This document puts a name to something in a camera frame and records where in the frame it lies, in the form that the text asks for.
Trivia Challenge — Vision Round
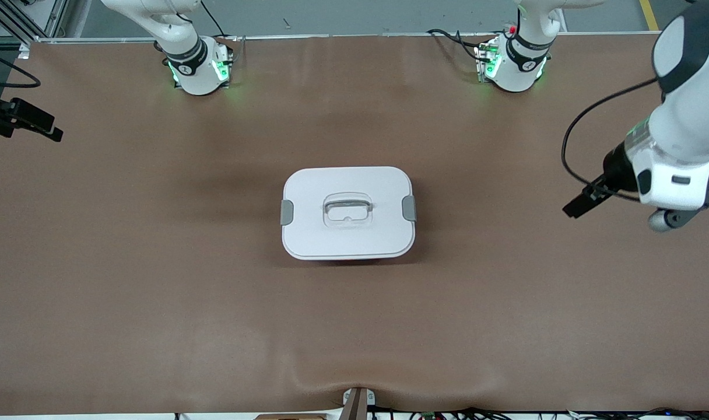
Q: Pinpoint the grey lid handle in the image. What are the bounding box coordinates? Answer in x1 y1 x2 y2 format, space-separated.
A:
322 197 373 227

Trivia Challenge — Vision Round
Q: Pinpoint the aluminium table frame rail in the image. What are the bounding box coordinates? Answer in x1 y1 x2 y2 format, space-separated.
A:
34 33 682 43

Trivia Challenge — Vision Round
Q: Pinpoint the black left camera bracket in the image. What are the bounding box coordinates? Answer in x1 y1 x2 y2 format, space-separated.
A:
662 170 709 230

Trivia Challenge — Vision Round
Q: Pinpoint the black left base cable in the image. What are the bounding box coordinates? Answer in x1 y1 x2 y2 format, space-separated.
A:
426 28 485 64

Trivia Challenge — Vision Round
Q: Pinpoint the black right base cable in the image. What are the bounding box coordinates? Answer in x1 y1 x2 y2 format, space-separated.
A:
198 0 231 40

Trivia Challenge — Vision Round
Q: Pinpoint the black base cable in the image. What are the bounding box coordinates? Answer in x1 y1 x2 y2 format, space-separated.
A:
198 0 231 40
426 28 485 64

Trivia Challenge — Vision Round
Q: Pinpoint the white plastic box lid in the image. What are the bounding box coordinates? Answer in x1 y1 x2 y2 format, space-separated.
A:
281 166 417 261

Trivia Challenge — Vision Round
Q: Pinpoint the brown table mat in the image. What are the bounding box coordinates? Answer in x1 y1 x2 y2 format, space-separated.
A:
0 32 709 416

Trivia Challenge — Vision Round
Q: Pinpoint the black cable bundle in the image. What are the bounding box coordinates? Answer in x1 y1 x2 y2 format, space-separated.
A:
369 406 709 420

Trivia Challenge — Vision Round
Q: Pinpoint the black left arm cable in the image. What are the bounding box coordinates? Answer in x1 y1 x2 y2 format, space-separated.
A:
561 76 661 205

